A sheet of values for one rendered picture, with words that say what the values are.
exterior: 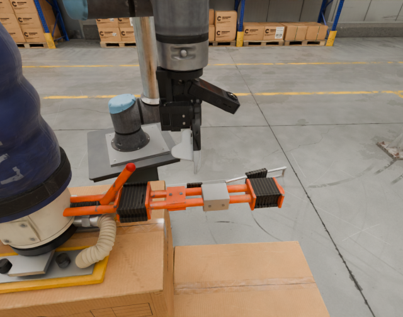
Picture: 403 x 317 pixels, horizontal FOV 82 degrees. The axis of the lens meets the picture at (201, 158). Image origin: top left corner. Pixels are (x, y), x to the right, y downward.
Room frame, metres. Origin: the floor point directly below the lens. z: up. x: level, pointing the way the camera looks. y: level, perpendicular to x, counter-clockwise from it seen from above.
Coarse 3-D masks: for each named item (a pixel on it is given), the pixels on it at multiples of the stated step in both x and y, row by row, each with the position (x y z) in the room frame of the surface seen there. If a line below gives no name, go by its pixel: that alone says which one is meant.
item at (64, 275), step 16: (0, 256) 0.33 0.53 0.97; (16, 256) 0.33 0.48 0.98; (64, 256) 0.31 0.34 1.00; (0, 272) 0.28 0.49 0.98; (48, 272) 0.29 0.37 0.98; (64, 272) 0.29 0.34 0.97; (80, 272) 0.29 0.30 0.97; (96, 272) 0.29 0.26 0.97; (0, 288) 0.25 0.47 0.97; (16, 288) 0.25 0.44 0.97; (32, 288) 0.25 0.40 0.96
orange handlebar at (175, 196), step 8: (240, 184) 0.48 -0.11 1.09; (152, 192) 0.45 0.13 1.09; (160, 192) 0.45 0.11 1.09; (168, 192) 0.44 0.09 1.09; (176, 192) 0.44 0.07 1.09; (184, 192) 0.44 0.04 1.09; (192, 192) 0.45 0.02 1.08; (200, 192) 0.45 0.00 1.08; (72, 200) 0.42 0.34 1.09; (80, 200) 0.42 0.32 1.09; (88, 200) 0.42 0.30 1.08; (96, 200) 0.42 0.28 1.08; (112, 200) 0.43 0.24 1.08; (168, 200) 0.41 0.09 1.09; (176, 200) 0.41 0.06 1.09; (184, 200) 0.41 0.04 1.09; (192, 200) 0.42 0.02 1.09; (200, 200) 0.42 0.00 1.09; (232, 200) 0.42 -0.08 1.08; (240, 200) 0.42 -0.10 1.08; (248, 200) 0.43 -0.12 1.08; (72, 208) 0.39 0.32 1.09; (80, 208) 0.39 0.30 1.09; (88, 208) 0.39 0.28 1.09; (96, 208) 0.39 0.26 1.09; (104, 208) 0.39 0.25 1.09; (112, 208) 0.39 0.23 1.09; (152, 208) 0.40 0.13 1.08; (160, 208) 0.40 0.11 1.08; (168, 208) 0.40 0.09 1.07; (176, 208) 0.41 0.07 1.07; (184, 208) 0.41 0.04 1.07
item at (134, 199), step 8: (128, 184) 0.46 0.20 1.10; (136, 184) 0.47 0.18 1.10; (144, 184) 0.47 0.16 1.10; (120, 192) 0.43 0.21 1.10; (128, 192) 0.44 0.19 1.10; (136, 192) 0.44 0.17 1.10; (144, 192) 0.44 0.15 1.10; (120, 200) 0.41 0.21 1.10; (128, 200) 0.41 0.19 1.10; (136, 200) 0.41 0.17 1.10; (144, 200) 0.41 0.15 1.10; (120, 208) 0.38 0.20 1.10; (128, 208) 0.38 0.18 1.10; (136, 208) 0.38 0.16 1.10; (144, 208) 0.38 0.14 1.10; (120, 216) 0.38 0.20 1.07; (128, 216) 0.38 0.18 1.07; (136, 216) 0.38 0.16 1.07; (144, 216) 0.38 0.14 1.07
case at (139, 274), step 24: (72, 192) 0.59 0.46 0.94; (96, 192) 0.59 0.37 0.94; (168, 216) 0.61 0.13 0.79; (0, 240) 0.40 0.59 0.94; (72, 240) 0.40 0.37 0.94; (96, 240) 0.40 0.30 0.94; (120, 240) 0.40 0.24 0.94; (144, 240) 0.40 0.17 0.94; (168, 240) 0.49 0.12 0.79; (120, 264) 0.32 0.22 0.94; (144, 264) 0.32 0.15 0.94; (168, 264) 0.40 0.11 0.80; (48, 288) 0.26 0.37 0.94; (72, 288) 0.26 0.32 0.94; (96, 288) 0.26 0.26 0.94; (120, 288) 0.26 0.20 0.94; (144, 288) 0.26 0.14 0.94; (168, 288) 0.33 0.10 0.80; (0, 312) 0.22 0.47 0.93; (24, 312) 0.22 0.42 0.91; (48, 312) 0.23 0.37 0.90; (72, 312) 0.23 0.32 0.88; (96, 312) 0.24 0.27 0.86; (120, 312) 0.25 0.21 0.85; (144, 312) 0.25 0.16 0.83; (168, 312) 0.26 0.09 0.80
